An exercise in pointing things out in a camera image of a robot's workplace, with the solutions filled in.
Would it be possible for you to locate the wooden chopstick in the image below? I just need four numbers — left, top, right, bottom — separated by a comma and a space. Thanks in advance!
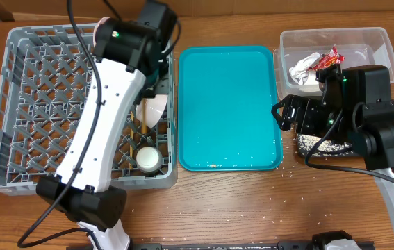
129, 111, 134, 170
142, 99, 147, 135

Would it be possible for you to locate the small white plate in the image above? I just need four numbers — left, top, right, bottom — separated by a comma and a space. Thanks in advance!
136, 94, 168, 128

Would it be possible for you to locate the white napkin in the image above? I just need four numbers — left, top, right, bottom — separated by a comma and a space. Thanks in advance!
288, 52, 320, 85

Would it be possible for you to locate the red snack wrapper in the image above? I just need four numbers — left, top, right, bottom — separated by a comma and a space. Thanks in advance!
311, 46, 345, 71

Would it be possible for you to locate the large white plate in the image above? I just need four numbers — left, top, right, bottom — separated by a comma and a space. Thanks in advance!
92, 17, 110, 46

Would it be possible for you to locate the white cup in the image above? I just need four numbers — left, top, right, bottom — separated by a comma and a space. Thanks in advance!
136, 147, 163, 174

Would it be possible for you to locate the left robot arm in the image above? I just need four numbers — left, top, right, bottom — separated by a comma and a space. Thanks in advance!
36, 1, 181, 249

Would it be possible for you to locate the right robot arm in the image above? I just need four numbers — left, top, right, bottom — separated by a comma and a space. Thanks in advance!
271, 64, 394, 232

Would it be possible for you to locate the black waste tray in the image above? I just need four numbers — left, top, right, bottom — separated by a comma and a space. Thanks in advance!
295, 133, 357, 158

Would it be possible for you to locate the pile of rice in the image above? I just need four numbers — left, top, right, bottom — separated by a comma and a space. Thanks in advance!
297, 134, 352, 152

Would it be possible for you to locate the teal serving tray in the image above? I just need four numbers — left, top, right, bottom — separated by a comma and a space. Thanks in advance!
178, 45, 284, 172

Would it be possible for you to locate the clear plastic bin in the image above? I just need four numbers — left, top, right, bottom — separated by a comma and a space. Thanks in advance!
274, 27, 394, 99

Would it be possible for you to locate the grey plastic dish rack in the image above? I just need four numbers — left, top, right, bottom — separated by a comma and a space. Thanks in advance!
0, 24, 178, 196

